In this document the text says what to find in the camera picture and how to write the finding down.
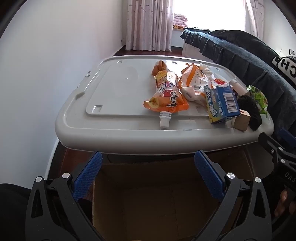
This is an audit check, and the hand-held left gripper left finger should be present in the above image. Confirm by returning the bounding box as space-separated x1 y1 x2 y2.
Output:
25 151 107 241

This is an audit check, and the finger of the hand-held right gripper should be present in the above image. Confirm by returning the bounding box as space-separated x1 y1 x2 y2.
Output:
279 128 296 149
258 132 292 168

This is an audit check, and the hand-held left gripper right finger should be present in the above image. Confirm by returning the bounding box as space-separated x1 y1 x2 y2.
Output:
194 149 272 241

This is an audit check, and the small wooden block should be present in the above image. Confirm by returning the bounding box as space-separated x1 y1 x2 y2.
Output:
233 110 251 132

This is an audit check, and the black cloth piece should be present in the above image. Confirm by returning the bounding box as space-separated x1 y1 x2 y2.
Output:
237 95 262 131

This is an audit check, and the green snack packet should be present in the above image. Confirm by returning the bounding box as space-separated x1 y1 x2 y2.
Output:
246 85 269 115

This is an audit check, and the brown cardboard box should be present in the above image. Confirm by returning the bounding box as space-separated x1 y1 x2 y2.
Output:
92 152 255 241

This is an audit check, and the blue white paper carton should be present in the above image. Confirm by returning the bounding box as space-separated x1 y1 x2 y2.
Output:
203 84 241 124

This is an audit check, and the orange spouted drink pouch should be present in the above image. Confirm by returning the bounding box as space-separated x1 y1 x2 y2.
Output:
143 71 189 128

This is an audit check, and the white orange snack bag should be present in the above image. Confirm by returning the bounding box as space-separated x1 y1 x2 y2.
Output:
178 64 214 102

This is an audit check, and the person's right hand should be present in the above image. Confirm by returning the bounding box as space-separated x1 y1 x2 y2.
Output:
275 188 291 217

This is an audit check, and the white cylindrical bottle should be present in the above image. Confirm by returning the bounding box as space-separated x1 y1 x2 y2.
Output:
229 79 250 96

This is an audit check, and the black cushion with white print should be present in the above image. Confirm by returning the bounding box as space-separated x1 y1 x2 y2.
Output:
272 49 296 84

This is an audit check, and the red white wrapper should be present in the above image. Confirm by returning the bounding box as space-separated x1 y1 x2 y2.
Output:
211 77 228 88

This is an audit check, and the person's black clothing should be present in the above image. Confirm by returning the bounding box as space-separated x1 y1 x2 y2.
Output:
0 183 33 241

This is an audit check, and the crumpled white tissue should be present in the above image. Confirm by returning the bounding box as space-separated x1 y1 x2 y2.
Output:
199 63 213 80

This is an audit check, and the dark blue fabric sofa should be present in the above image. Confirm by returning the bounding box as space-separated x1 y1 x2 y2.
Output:
180 28 296 139

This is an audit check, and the grey plastic bin lid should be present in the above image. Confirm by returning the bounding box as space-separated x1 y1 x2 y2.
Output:
55 55 275 154

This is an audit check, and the orange green toy figure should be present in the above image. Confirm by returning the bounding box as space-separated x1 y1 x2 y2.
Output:
151 60 167 76

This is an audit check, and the pink patterned curtain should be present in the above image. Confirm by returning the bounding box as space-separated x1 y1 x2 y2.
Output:
245 0 264 40
126 0 173 52

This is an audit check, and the folded pink blanket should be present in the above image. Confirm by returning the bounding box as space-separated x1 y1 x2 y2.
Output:
173 13 188 26

